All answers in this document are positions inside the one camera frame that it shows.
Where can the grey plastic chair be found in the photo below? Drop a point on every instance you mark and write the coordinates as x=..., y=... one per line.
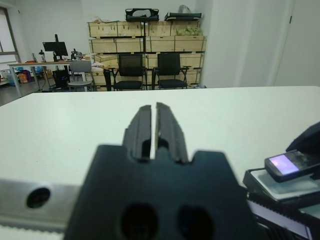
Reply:
x=80, y=67

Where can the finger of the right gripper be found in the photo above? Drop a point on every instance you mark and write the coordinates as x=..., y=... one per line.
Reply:
x=316, y=175
x=310, y=140

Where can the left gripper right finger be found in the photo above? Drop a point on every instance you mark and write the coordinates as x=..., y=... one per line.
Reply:
x=170, y=132

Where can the large frosted window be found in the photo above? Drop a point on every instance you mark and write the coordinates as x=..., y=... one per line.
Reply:
x=5, y=32

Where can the black mesh office chair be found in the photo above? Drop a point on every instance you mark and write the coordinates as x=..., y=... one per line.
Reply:
x=168, y=63
x=130, y=65

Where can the white door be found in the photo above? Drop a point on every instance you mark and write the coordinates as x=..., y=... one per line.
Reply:
x=305, y=45

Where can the black carry case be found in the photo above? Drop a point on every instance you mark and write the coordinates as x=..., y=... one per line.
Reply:
x=130, y=17

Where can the black computer monitor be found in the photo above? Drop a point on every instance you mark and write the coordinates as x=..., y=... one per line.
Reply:
x=55, y=47

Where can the black computer tower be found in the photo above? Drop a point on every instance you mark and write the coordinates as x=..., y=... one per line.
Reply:
x=60, y=78

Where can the black box base white inlay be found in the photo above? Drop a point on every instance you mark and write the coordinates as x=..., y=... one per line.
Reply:
x=265, y=182

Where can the black box lid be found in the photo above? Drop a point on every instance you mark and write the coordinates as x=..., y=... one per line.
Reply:
x=280, y=220

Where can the green plastic bags bundle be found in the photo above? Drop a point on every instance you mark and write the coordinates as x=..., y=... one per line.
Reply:
x=190, y=31

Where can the black flat case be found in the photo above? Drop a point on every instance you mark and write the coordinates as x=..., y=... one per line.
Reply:
x=182, y=15

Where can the black leaning folded panel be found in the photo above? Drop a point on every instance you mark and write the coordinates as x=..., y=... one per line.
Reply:
x=107, y=80

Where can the white desk wooden top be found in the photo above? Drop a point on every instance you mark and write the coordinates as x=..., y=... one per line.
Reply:
x=37, y=64

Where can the colourful bags pile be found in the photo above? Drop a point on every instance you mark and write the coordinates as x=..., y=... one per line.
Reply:
x=23, y=77

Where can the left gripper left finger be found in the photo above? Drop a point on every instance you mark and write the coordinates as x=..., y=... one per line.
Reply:
x=140, y=132

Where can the grey plastic bag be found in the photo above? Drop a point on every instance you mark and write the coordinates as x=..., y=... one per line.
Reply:
x=185, y=9

